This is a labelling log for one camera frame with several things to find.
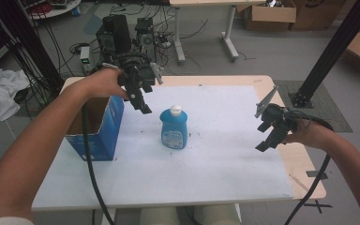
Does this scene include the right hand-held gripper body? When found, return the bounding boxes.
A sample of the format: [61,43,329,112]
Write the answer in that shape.
[254,85,298,133]

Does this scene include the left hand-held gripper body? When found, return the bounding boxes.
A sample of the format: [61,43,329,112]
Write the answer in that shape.
[101,61,164,95]

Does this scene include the person's right hand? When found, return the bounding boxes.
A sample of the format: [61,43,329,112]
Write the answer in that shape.
[281,119,330,150]

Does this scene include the person's left hand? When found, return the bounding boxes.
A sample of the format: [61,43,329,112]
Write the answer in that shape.
[73,67,129,101]

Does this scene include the slim black computer tower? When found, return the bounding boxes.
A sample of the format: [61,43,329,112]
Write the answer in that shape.
[134,16,158,63]

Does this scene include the blue cardboard box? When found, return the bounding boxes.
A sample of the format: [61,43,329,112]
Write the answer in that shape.
[65,95,126,162]

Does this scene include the large black computer tower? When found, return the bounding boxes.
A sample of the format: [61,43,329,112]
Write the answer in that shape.
[95,13,133,60]

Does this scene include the blue bottle with white cap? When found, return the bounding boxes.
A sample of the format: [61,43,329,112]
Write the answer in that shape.
[158,104,189,150]

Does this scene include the grey floor mat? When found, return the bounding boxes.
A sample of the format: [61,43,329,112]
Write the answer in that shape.
[273,79,354,133]

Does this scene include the black tape strip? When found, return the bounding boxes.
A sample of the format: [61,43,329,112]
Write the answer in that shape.
[305,170,329,181]

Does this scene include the white power supply unit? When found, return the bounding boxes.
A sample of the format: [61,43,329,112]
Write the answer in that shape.
[79,45,93,73]

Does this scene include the white table mat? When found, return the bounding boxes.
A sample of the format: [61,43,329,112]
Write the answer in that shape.
[31,84,295,210]

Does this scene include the black tape cross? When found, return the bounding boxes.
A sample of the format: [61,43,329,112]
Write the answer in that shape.
[303,200,334,215]

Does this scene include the black metal stand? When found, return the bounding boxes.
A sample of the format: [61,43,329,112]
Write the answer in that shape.
[288,0,360,109]

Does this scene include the white desk with metal legs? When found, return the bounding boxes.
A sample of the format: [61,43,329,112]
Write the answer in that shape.
[168,0,267,66]

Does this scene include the open brown cardboard box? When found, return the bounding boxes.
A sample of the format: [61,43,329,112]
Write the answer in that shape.
[243,0,298,32]

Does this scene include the round white table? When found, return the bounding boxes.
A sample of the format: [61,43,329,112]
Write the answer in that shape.
[27,0,83,21]

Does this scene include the closed brown cardboard box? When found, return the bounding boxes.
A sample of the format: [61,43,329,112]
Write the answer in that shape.
[289,0,347,32]

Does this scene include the white crumpled cloth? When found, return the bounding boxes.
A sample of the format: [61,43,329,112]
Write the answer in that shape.
[0,67,31,126]

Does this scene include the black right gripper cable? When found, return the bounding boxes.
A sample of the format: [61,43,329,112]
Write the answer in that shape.
[282,110,335,225]

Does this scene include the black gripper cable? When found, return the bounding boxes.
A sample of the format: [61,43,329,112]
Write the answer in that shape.
[282,110,335,225]
[81,102,116,225]

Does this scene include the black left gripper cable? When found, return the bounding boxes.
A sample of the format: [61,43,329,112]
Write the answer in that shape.
[81,102,116,225]

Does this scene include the black post with cables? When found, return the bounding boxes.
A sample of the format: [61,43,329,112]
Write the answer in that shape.
[0,0,66,98]

